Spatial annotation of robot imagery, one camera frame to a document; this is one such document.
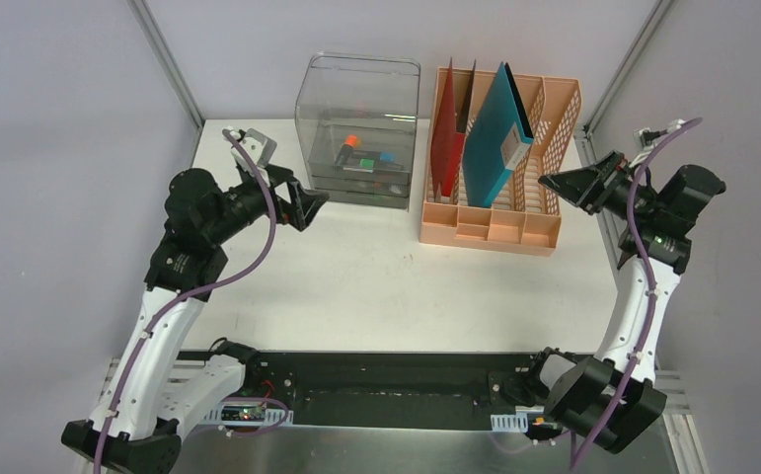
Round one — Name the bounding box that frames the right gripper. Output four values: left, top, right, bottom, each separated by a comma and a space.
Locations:
539, 150, 660, 224

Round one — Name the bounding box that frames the peach plastic file rack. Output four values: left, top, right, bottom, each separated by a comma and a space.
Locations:
419, 74, 582, 257

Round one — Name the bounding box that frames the black highlighter green cap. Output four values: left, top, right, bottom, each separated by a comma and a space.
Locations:
342, 158, 375, 173

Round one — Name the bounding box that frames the black highlighter orange cap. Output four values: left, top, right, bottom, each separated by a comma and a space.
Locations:
334, 134, 361, 167

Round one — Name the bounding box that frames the teal blue folder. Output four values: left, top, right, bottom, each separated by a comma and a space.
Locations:
462, 62, 534, 208

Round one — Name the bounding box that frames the black highlighter blue cap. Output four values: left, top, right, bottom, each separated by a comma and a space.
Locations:
353, 150, 396, 163

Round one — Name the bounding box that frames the clear grey drawer organizer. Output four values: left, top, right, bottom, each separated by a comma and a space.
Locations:
294, 52, 420, 209

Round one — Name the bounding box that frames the red folder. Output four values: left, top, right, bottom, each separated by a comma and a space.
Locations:
429, 62, 477, 200

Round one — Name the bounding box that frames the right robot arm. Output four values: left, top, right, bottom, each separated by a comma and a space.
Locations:
521, 151, 726, 453

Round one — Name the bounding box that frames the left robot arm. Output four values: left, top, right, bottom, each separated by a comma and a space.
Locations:
61, 165, 329, 473

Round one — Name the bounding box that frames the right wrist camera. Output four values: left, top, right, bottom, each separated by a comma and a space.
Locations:
633, 118, 685, 157

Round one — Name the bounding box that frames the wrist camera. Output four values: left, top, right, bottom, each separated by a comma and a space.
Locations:
633, 118, 685, 157
228, 128, 277, 172

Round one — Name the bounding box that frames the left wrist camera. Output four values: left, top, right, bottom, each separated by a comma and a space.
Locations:
228, 128, 277, 172

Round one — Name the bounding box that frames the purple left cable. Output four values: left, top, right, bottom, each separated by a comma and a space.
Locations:
92, 128, 290, 474

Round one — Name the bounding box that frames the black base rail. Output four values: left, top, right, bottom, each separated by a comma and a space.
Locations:
177, 352, 607, 434

